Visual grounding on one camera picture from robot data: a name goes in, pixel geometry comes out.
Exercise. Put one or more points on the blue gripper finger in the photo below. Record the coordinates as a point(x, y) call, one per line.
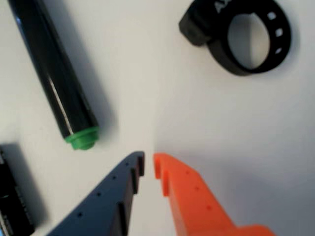
point(103, 206)

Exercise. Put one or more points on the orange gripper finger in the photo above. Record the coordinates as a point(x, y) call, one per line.
point(194, 196)

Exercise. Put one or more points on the small black battery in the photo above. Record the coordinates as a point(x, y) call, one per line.
point(12, 194)

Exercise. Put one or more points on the black marker with green cap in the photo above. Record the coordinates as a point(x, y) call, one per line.
point(61, 81)

